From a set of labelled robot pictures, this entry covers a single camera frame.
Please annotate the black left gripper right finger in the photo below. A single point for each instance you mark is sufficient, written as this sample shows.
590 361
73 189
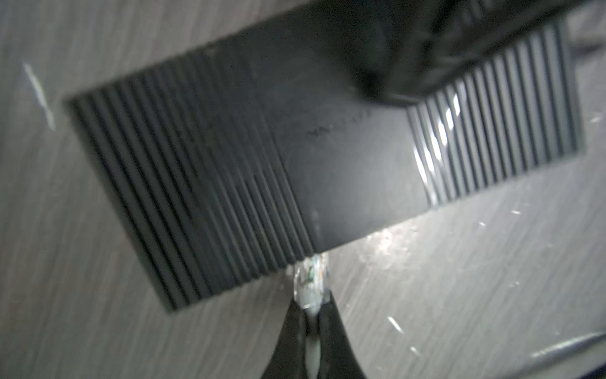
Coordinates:
337 360

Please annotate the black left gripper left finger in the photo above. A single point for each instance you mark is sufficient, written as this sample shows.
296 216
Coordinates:
288 358

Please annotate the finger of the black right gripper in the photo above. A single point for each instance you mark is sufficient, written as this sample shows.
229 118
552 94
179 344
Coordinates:
405 50

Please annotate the black network switch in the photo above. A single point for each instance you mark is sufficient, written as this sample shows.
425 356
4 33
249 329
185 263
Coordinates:
239 158

